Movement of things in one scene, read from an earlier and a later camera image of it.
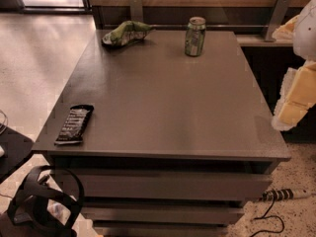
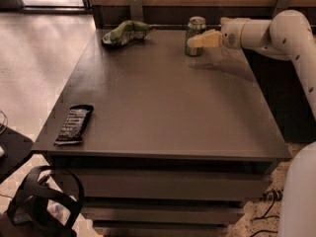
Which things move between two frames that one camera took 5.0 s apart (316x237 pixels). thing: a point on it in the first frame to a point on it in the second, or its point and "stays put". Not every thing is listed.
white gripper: [306, 34] to [231, 33]
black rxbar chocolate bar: [74, 124] stays put
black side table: [16, 147] stays put
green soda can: [196, 34] stays put
